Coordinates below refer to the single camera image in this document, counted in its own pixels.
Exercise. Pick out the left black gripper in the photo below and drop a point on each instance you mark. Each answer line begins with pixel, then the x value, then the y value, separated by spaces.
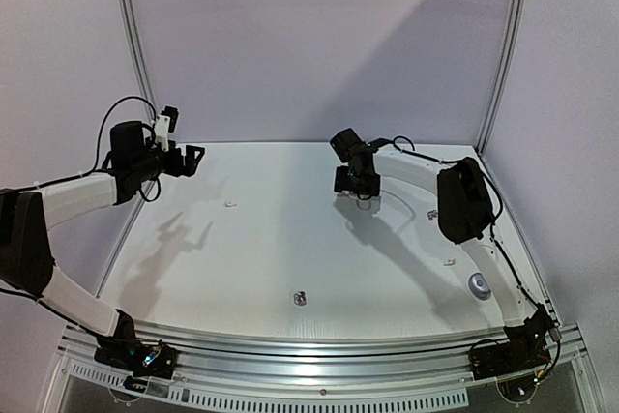
pixel 190 165

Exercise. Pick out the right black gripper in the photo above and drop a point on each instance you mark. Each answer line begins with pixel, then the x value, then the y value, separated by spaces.
pixel 358 183

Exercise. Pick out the white earbud charging case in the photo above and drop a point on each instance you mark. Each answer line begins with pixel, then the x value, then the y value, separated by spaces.
pixel 368 204

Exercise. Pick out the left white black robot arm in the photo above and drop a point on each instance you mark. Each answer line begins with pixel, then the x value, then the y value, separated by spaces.
pixel 139 153

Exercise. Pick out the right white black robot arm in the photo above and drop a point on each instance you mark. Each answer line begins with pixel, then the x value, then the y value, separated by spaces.
pixel 468 208

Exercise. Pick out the grey oval puck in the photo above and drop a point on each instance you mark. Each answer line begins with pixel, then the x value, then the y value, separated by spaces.
pixel 479 287

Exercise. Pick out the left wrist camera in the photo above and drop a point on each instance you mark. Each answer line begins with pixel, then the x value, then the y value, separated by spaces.
pixel 164 125

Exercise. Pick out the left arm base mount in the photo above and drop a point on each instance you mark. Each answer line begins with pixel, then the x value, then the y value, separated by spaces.
pixel 142 358

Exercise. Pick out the aluminium front rail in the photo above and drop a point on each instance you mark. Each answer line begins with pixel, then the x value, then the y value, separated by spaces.
pixel 281 361

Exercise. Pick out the left aluminium frame post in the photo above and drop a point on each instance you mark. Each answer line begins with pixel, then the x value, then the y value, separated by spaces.
pixel 136 51

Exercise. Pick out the aluminium frame post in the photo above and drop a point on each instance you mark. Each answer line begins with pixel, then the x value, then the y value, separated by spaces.
pixel 136 51
pixel 508 45

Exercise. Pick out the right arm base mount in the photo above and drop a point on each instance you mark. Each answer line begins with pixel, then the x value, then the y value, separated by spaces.
pixel 528 346

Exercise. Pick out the white slotted cable duct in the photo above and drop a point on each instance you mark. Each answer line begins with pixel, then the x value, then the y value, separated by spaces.
pixel 92 389

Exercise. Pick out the right aluminium frame post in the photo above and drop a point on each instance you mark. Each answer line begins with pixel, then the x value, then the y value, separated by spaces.
pixel 508 45

